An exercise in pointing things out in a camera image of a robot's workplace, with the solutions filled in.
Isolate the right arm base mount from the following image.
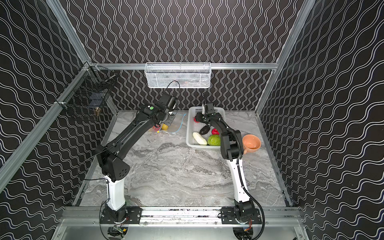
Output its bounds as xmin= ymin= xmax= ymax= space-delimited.
xmin=217 ymin=206 xmax=263 ymax=225

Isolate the clear zip top bag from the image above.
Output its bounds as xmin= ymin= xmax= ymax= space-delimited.
xmin=148 ymin=111 xmax=188 ymax=135

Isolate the black avocado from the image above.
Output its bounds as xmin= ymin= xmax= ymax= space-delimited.
xmin=199 ymin=125 xmax=211 ymax=135

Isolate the green cabbage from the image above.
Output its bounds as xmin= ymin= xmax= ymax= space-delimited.
xmin=207 ymin=135 xmax=221 ymax=146

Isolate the orange ceramic bowl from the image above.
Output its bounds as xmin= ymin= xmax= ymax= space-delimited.
xmin=243 ymin=135 xmax=262 ymax=155

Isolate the white mesh wall basket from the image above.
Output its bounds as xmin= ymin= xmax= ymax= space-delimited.
xmin=145 ymin=62 xmax=212 ymax=89

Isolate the white plastic basket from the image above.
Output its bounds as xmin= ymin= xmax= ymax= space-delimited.
xmin=185 ymin=106 xmax=229 ymax=150

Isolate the aluminium front rail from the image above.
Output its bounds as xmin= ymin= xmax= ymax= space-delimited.
xmin=61 ymin=207 xmax=302 ymax=227

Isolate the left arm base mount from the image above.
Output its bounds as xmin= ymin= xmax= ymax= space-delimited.
xmin=100 ymin=205 xmax=143 ymax=224

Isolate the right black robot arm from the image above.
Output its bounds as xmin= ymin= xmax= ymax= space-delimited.
xmin=197 ymin=103 xmax=264 ymax=219

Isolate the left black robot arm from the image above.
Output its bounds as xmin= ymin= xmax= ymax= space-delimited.
xmin=95 ymin=94 xmax=178 ymax=222

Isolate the white daikon radish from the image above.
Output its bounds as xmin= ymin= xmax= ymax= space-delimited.
xmin=193 ymin=132 xmax=208 ymax=146

